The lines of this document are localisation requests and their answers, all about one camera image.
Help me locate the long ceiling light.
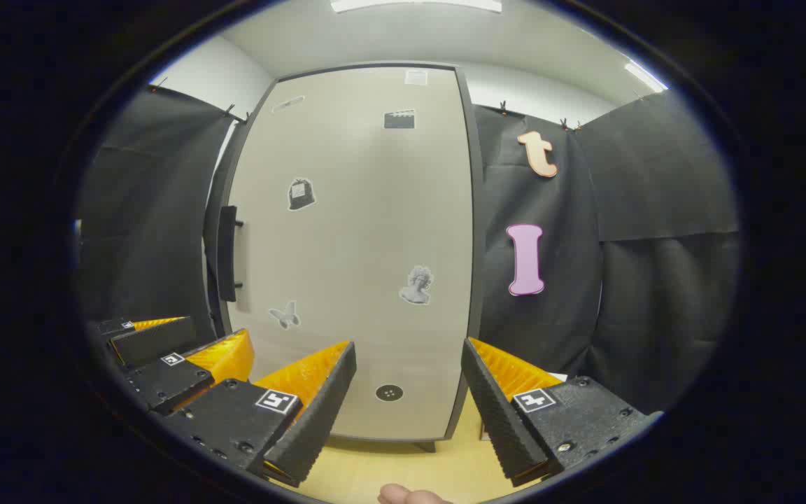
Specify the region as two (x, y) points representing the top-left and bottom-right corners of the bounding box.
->
(624, 60), (668, 93)
(331, 0), (503, 13)

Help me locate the black cabinet door handle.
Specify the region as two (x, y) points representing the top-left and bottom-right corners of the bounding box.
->
(217, 205), (246, 303)

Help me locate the black backdrop cloth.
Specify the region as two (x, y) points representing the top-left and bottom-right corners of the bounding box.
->
(78, 84), (741, 415)

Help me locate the dark grey cabinet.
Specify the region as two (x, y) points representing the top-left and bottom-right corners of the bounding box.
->
(204, 62), (486, 454)

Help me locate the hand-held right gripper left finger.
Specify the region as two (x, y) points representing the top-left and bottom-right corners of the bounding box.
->
(164, 341), (358, 488)

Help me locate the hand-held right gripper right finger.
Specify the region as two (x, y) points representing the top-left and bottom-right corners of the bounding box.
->
(460, 337), (656, 488)

